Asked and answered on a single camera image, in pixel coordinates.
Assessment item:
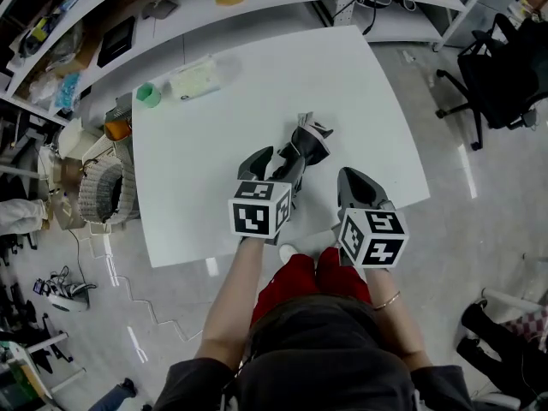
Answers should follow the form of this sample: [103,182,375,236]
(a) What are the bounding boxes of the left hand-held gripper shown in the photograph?
[228,146,307,247]

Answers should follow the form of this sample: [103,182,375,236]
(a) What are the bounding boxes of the white shelf unit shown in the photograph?
[0,0,343,128]

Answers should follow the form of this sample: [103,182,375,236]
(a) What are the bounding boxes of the yellow and black tool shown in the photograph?
[32,15,51,42]

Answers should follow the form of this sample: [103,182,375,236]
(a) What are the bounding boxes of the white metal rack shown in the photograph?
[363,0,493,53]

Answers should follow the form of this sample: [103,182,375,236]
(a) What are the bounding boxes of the person's left forearm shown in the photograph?
[194,240,269,370]

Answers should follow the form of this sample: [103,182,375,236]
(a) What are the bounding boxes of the blue plastic packet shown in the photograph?
[55,73,82,109]

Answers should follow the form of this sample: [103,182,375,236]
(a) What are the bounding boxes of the white round robot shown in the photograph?
[33,265,98,313]

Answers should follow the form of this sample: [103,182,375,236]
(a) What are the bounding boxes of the white power cable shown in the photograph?
[87,229,205,344]

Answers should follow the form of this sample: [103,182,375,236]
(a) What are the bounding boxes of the white plastic container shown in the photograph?
[57,117,104,160]

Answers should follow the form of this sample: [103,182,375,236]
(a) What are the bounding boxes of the black flat tray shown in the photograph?
[97,15,137,69]

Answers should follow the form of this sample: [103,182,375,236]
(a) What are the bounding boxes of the pale green tissue packet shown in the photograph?
[169,56,222,101]

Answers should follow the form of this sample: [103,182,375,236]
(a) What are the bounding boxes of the black and white garment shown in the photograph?
[269,111,335,183]

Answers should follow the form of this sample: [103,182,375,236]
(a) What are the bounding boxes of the checkered cloth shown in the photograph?
[503,308,548,342]

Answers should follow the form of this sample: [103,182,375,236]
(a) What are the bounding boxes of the brown cardboard box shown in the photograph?
[46,36,99,76]

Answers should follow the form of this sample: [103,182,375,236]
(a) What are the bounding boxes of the white metal tube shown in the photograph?
[481,288,543,312]

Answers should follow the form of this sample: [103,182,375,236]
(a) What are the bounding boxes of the orange container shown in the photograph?
[104,119,133,141]

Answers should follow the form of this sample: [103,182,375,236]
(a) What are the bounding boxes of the white table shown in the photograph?
[130,25,431,269]

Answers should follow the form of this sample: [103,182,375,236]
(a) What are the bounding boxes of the grey wicker basket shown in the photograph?
[78,160,138,224]

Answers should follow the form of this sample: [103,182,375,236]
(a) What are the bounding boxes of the person's right forearm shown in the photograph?
[366,267,433,370]

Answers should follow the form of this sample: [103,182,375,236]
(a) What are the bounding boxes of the person's black shirt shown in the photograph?
[153,295,476,411]

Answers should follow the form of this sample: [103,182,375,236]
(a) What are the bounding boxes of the green cup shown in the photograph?
[135,82,163,109]

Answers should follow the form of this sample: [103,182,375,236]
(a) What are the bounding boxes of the grey flat pouch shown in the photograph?
[140,0,179,20]

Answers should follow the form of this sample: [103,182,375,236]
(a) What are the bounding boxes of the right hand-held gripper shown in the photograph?
[331,167,410,269]

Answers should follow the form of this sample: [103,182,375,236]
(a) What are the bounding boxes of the clear plastic bag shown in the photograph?
[27,74,59,104]

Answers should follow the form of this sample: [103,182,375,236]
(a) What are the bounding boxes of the black office chair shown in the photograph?
[435,13,548,152]

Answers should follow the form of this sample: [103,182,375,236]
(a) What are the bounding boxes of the person's red trousers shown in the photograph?
[250,246,372,327]

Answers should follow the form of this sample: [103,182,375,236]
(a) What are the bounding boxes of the thin metal bracelet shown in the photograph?
[372,290,402,312]

